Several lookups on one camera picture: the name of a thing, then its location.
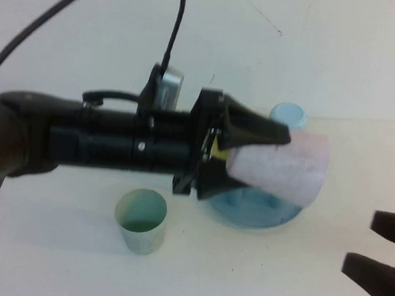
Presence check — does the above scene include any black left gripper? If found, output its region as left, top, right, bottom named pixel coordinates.
left=147, top=83, right=296, bottom=206

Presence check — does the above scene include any yellow cup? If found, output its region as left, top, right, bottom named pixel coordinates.
left=210, top=137, right=233, bottom=161

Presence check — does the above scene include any pink marbled cup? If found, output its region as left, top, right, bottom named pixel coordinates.
left=223, top=124, right=332, bottom=211

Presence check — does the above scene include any light blue cup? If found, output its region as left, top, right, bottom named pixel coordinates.
left=268, top=101, right=309, bottom=132

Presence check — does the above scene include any green cup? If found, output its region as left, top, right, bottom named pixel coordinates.
left=111, top=187, right=169, bottom=257

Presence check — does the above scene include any short black arm cable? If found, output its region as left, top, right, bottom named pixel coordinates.
left=81, top=88, right=142, bottom=110

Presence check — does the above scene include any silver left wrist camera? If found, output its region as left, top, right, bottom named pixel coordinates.
left=140, top=61, right=186, bottom=113

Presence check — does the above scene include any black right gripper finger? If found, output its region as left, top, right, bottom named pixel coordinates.
left=369, top=209, right=395, bottom=245
left=339, top=251, right=395, bottom=296

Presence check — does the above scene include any blue cup stand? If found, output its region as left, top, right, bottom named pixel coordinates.
left=197, top=183, right=306, bottom=235

